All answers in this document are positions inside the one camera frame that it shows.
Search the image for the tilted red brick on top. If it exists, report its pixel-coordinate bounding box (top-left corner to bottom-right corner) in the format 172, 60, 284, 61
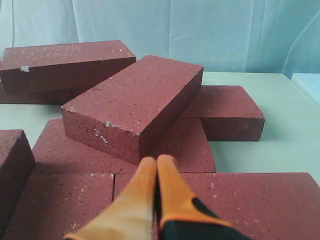
0, 40, 137, 94

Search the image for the middle row right red brick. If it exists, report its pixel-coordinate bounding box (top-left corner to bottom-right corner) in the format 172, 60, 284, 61
32, 118, 216, 174

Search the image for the front right base red brick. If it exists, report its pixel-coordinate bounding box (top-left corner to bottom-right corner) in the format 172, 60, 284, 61
112, 171, 320, 240

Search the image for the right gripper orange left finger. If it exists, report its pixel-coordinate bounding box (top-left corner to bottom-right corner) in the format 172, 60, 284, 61
63, 157, 157, 240

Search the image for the large front red brick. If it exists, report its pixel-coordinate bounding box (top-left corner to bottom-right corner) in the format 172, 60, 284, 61
0, 129, 35, 236

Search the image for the base red brick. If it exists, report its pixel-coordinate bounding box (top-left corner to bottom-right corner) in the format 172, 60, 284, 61
112, 171, 320, 240
2, 173, 114, 240

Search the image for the back left red brick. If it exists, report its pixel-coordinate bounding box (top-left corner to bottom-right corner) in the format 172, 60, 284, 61
0, 82, 73, 105

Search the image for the front left base red brick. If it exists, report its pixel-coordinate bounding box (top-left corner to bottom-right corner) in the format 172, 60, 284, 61
2, 173, 114, 240

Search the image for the white backdrop cloth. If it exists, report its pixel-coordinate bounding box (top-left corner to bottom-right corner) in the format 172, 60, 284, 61
0, 0, 320, 77

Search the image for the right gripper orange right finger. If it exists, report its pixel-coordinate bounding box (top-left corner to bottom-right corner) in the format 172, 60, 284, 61
157, 154, 249, 240

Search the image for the red brick moved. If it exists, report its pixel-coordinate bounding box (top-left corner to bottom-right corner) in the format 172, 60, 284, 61
62, 55, 204, 165

